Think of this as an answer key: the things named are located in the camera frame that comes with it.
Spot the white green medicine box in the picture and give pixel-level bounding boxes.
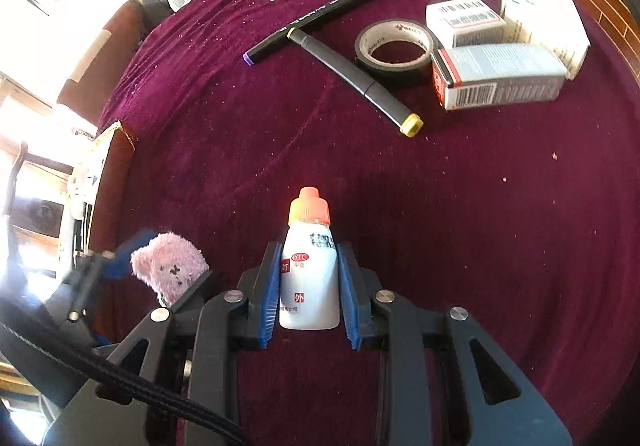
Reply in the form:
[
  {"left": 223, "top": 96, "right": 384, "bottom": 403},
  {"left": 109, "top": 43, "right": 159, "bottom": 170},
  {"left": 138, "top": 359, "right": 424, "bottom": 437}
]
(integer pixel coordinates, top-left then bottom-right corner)
[{"left": 500, "top": 0, "right": 590, "bottom": 80}]

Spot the black tape roll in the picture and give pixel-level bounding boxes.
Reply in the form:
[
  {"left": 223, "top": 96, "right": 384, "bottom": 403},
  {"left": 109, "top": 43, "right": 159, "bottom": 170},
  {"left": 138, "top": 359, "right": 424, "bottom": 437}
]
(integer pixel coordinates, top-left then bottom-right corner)
[{"left": 354, "top": 19, "right": 439, "bottom": 84}]

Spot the maroon velvet tablecloth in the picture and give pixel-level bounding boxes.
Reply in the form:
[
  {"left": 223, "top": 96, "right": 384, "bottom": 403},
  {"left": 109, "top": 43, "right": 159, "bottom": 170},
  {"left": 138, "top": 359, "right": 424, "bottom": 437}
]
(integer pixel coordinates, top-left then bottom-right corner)
[{"left": 100, "top": 0, "right": 639, "bottom": 445}]

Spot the orange cap white bottle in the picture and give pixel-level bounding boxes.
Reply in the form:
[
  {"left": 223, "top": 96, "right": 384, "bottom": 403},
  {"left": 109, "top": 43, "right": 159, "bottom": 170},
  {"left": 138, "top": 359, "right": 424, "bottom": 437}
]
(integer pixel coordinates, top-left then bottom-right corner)
[{"left": 279, "top": 187, "right": 340, "bottom": 331}]

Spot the black braided cable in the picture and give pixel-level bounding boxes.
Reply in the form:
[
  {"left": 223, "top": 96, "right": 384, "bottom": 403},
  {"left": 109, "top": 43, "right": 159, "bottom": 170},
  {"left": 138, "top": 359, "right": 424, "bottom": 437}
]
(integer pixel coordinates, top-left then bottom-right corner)
[{"left": 0, "top": 319, "right": 252, "bottom": 446}]

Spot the pink plush toy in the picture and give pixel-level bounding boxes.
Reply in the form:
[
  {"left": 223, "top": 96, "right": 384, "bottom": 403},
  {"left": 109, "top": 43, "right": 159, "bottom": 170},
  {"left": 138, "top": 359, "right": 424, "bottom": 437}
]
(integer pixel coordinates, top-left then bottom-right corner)
[{"left": 130, "top": 232, "right": 209, "bottom": 307}]

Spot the dark wooden chair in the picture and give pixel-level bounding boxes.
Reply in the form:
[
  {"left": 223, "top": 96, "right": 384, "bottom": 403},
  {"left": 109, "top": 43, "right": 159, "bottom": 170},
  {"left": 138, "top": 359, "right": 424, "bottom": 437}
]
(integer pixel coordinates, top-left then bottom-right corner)
[{"left": 1, "top": 138, "right": 73, "bottom": 290}]

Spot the yellow end black marker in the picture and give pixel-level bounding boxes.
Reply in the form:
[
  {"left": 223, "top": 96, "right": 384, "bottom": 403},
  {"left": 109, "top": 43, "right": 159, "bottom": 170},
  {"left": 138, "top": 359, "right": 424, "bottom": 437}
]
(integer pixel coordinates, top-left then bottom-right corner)
[{"left": 288, "top": 28, "right": 423, "bottom": 138}]

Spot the purple end black marker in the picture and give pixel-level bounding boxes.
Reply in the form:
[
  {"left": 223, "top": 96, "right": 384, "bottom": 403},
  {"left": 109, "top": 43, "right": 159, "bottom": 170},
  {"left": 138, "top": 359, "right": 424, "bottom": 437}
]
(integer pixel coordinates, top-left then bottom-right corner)
[{"left": 242, "top": 0, "right": 375, "bottom": 66}]

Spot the silver barcode medicine box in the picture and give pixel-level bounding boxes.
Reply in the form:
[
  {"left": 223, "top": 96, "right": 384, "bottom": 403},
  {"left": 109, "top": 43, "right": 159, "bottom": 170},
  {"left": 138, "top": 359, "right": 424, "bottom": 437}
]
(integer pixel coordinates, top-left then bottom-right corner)
[{"left": 425, "top": 0, "right": 506, "bottom": 48}]

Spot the maroon armchair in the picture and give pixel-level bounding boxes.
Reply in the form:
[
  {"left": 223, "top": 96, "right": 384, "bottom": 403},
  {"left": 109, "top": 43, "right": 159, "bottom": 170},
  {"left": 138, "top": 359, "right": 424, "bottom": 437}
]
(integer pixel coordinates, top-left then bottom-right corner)
[{"left": 58, "top": 0, "right": 146, "bottom": 125}]

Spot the gold rimmed white tray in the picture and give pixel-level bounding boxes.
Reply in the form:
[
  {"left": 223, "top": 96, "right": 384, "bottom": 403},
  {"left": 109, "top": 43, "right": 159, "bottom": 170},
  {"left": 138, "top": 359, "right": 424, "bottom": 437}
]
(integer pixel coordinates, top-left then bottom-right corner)
[{"left": 66, "top": 122, "right": 137, "bottom": 253}]

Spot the red white medicine box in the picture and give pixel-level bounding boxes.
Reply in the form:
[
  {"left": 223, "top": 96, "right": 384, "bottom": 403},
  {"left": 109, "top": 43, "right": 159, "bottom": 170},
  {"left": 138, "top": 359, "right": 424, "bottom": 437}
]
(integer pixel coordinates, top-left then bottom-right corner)
[{"left": 432, "top": 44, "right": 567, "bottom": 111}]

